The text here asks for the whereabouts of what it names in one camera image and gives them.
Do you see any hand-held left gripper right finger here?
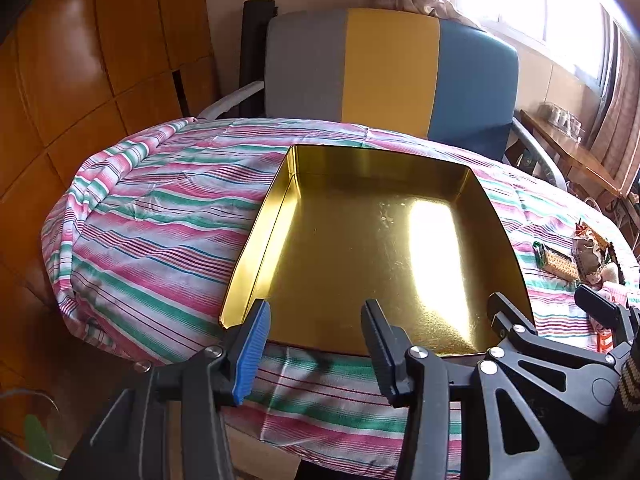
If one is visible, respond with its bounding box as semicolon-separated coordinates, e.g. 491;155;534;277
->
361;299;576;480

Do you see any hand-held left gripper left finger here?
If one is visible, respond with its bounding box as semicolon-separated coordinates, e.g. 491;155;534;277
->
59;299;272;480

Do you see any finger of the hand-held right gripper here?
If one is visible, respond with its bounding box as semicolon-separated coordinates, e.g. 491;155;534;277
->
486;291;625;417
574;284;640;361

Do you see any pink striped sock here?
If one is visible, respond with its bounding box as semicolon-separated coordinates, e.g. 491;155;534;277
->
597;265;632;304

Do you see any orange snack bag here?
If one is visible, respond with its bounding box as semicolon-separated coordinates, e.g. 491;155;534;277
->
571;219;612;281

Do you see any green-ended cracker packet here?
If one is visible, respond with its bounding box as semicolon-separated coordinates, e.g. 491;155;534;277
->
532;241;578;281

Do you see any gold tin container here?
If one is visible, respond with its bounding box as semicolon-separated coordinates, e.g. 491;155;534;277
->
220;144;536;361

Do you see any wooden side table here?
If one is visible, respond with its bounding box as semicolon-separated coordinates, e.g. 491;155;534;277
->
520;109;626;201

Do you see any striped pink green tablecloth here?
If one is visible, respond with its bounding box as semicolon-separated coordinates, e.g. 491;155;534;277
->
41;116;640;478

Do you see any group of glass cups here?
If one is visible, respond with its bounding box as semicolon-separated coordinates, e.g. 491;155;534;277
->
537;102;586;138

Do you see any green plant leaf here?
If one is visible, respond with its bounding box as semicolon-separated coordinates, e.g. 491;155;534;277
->
24;414;57;467

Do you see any grey yellow blue chair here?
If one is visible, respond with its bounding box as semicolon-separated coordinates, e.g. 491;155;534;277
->
197;7;568;193

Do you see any black rolled mat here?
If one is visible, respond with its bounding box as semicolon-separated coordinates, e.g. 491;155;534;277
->
239;0;277;118

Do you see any window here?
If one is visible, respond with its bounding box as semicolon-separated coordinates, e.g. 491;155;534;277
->
457;0;618;86

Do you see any wooden wardrobe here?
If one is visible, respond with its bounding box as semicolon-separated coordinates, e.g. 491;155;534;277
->
0;0;221;411

